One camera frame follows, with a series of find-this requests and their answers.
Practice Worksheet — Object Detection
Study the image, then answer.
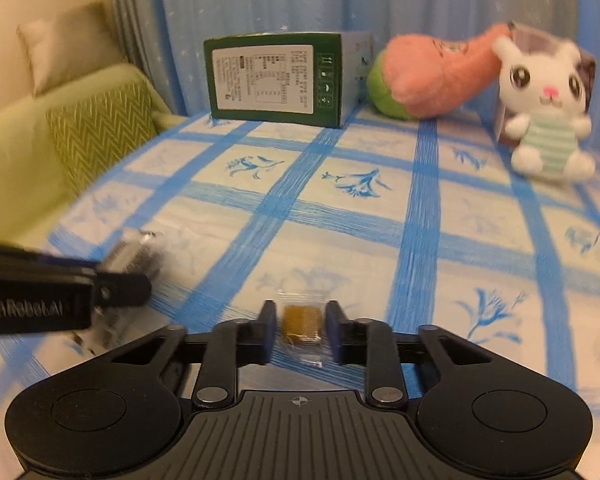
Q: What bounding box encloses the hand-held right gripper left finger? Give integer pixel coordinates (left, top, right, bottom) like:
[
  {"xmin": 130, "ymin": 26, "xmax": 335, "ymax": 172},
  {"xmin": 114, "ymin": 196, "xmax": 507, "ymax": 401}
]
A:
[{"xmin": 97, "ymin": 300, "xmax": 279, "ymax": 411}]

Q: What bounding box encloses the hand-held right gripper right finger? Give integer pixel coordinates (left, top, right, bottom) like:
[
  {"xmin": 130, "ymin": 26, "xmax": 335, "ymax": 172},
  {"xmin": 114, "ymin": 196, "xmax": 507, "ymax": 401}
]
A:
[{"xmin": 325, "ymin": 300, "xmax": 502, "ymax": 411}]

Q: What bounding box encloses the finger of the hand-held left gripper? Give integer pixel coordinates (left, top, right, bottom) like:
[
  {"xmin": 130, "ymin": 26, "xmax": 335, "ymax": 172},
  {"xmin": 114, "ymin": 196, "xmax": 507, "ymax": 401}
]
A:
[
  {"xmin": 0, "ymin": 237, "xmax": 102, "ymax": 280},
  {"xmin": 92, "ymin": 272, "xmax": 154, "ymax": 311}
]

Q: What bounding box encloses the black grey striped snack packet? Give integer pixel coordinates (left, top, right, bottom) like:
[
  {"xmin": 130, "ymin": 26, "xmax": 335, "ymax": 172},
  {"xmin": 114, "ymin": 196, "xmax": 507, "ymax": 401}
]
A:
[{"xmin": 77, "ymin": 229, "xmax": 169, "ymax": 349}]

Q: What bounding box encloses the brown candy clear wrapper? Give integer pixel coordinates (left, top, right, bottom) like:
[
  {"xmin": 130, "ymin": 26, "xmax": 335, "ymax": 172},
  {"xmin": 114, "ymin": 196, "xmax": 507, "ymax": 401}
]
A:
[{"xmin": 276, "ymin": 289, "xmax": 327, "ymax": 367}]

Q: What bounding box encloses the light green sofa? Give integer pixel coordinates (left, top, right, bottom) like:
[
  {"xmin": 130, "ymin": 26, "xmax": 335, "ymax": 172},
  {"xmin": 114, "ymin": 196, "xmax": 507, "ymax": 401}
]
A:
[{"xmin": 0, "ymin": 61, "xmax": 187, "ymax": 252}]

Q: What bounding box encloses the blue checkered floral tablecloth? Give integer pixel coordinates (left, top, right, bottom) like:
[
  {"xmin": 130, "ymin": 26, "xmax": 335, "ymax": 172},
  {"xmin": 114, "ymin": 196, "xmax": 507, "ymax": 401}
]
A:
[{"xmin": 0, "ymin": 109, "xmax": 600, "ymax": 480}]

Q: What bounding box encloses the green chevron cushion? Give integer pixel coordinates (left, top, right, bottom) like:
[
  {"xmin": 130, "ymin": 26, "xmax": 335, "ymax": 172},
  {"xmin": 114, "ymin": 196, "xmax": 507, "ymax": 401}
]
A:
[{"xmin": 44, "ymin": 81, "xmax": 159, "ymax": 197}]

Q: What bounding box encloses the beige cushion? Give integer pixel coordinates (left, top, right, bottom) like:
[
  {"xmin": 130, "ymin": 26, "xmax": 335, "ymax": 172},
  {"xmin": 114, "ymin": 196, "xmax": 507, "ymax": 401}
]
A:
[{"xmin": 16, "ymin": 1, "xmax": 127, "ymax": 99}]

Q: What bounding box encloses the green cardboard box white label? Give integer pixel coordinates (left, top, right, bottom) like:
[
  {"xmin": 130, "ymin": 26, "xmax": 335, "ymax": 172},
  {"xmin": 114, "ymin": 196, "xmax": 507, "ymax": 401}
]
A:
[{"xmin": 202, "ymin": 31, "xmax": 374, "ymax": 129}]

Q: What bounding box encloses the pink peach plush toy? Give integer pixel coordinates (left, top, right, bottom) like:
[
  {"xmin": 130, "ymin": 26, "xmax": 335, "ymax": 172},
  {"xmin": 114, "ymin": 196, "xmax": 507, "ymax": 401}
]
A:
[{"xmin": 366, "ymin": 21, "xmax": 514, "ymax": 122}]

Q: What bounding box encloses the white rabbit plush toy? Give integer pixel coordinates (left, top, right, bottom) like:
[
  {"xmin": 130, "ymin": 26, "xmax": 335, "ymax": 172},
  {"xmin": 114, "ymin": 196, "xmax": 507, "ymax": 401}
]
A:
[{"xmin": 491, "ymin": 35, "xmax": 597, "ymax": 182}]

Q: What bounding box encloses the blue starred curtain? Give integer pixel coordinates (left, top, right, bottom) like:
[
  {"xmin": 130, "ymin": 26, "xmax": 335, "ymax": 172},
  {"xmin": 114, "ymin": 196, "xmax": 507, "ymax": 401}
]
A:
[{"xmin": 106, "ymin": 0, "xmax": 600, "ymax": 128}]

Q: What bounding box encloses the grey brown printed box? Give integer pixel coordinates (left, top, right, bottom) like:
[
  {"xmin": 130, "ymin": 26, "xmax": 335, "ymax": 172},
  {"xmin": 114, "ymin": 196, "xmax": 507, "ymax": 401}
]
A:
[{"xmin": 494, "ymin": 19, "xmax": 599, "ymax": 147}]

